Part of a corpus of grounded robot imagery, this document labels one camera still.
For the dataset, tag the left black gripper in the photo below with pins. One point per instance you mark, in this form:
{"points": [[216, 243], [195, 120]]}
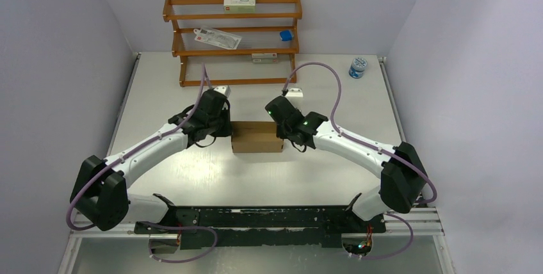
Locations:
{"points": [[226, 130]]}

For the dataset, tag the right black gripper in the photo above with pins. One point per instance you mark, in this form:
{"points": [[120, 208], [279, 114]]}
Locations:
{"points": [[280, 134]]}

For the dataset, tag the brown cardboard box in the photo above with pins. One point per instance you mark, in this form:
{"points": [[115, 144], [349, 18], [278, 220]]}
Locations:
{"points": [[251, 137]]}

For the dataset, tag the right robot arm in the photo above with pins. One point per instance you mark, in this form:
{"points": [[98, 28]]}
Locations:
{"points": [[398, 168]]}

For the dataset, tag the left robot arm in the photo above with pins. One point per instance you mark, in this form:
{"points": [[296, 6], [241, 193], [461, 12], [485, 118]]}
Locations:
{"points": [[101, 190]]}

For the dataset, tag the grey box lower shelf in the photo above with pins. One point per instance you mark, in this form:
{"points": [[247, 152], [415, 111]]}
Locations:
{"points": [[264, 58]]}

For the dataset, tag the white green box top shelf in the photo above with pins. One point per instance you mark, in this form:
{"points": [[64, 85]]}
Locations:
{"points": [[239, 6]]}

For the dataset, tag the flat plastic blister package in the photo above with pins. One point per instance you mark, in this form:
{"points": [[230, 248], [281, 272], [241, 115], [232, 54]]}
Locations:
{"points": [[217, 38]]}

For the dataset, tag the wooden three-tier shelf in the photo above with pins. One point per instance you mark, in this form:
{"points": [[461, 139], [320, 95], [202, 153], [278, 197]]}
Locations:
{"points": [[260, 32]]}

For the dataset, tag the small blue object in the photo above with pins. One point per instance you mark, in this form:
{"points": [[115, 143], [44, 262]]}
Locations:
{"points": [[286, 36]]}

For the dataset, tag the blue white round jar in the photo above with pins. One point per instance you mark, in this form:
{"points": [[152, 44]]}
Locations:
{"points": [[358, 67]]}

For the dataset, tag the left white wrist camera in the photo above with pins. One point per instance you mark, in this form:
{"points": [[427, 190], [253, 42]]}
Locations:
{"points": [[224, 90]]}

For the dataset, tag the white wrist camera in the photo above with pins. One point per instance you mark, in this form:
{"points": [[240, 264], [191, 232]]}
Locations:
{"points": [[293, 93], [224, 90]]}

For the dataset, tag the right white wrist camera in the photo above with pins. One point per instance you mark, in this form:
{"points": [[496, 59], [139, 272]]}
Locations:
{"points": [[293, 93]]}

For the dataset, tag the black base frame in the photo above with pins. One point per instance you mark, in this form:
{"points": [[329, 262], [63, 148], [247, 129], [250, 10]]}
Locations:
{"points": [[202, 226]]}

